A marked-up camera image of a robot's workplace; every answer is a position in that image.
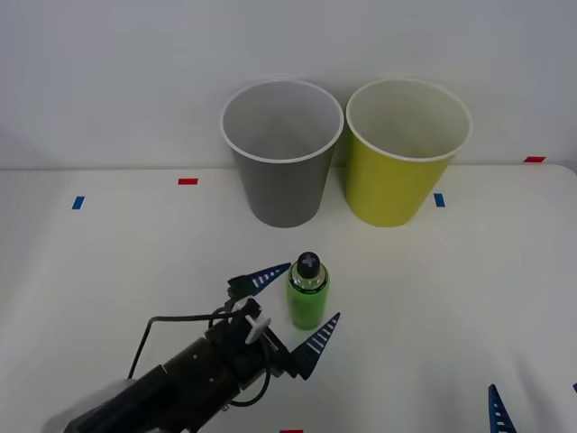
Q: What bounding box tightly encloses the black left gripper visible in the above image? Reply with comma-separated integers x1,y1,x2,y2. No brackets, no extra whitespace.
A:
203,262,342,394

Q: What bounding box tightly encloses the green bottle with black cap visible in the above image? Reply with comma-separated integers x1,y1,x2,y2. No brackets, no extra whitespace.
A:
286,251,331,331

